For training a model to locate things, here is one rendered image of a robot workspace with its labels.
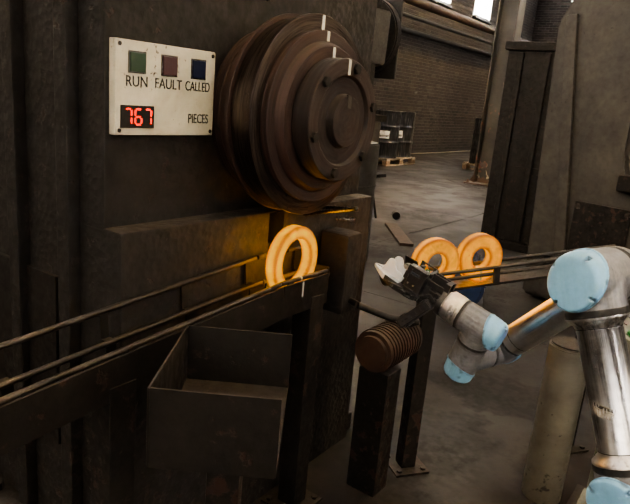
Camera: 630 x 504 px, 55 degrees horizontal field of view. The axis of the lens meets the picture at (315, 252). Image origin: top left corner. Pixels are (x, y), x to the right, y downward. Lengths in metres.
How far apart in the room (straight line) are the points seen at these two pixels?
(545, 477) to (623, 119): 2.38
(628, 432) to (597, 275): 0.30
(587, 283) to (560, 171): 2.85
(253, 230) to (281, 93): 0.37
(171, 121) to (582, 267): 0.87
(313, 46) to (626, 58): 2.76
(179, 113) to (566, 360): 1.28
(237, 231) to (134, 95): 0.41
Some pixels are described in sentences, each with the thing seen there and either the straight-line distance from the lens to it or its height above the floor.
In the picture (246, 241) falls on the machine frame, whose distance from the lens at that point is 1.51.
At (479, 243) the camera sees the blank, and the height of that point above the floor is 0.77.
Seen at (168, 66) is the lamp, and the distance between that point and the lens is 1.33.
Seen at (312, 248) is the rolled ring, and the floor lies 0.78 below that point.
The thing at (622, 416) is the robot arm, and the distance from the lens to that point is 1.29.
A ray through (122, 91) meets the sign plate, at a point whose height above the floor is 1.14.
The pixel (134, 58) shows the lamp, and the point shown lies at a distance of 1.28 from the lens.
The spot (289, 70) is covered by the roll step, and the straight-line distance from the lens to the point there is 1.37.
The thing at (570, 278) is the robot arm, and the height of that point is 0.87.
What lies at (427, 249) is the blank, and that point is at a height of 0.75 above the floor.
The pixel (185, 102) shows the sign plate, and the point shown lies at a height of 1.13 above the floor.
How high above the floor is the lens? 1.17
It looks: 14 degrees down
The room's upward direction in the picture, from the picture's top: 5 degrees clockwise
